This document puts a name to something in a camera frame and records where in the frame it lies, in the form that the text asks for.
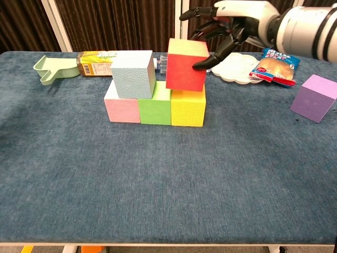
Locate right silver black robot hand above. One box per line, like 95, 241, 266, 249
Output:
179, 0, 281, 71

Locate red foam cube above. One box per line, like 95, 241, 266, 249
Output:
165, 38, 211, 92

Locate yellow foam cube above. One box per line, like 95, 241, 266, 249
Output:
170, 84, 206, 128

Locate light blue foam cube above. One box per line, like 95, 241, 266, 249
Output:
110, 50, 156, 100

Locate green foam cube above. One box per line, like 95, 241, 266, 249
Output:
138, 81, 173, 125

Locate pink foam cube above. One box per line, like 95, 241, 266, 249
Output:
104, 80, 142, 124

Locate white flower-shaped paint palette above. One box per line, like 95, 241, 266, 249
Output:
210, 52, 264, 85

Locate blue red snack bag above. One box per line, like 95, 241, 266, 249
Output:
249, 47, 301, 87

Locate clear plastic water bottle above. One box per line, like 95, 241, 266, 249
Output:
153, 54, 169, 74

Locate purple foam cube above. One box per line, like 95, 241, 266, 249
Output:
290, 74, 337, 124

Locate tea bottle yellow label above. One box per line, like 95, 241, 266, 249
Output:
76, 51, 118, 77

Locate blue tablecloth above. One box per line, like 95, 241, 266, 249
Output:
0, 51, 337, 244

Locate light green plastic dustpan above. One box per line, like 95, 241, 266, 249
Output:
33, 55, 80, 86

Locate orange object under table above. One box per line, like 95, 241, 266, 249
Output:
81, 245, 105, 253

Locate white table frame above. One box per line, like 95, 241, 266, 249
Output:
0, 241, 337, 253

